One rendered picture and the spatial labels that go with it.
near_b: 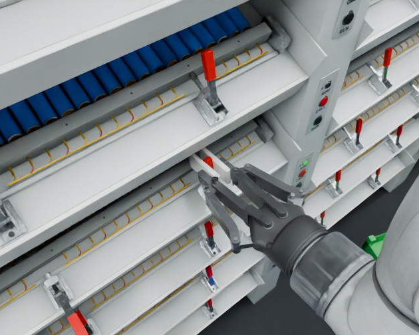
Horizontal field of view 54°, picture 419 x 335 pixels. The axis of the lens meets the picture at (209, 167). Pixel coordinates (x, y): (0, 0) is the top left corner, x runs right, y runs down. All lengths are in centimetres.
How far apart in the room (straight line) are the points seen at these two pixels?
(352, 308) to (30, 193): 35
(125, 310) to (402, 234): 56
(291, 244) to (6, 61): 34
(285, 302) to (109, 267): 86
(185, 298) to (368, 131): 60
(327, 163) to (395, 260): 64
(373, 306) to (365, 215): 120
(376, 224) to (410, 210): 125
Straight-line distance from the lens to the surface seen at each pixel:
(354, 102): 86
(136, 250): 63
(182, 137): 50
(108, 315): 80
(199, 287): 100
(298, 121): 67
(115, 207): 62
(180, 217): 65
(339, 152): 102
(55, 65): 35
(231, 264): 102
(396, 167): 157
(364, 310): 44
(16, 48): 34
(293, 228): 49
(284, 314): 138
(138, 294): 80
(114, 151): 48
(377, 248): 156
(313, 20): 57
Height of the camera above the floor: 129
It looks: 52 degrees down
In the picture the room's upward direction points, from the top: straight up
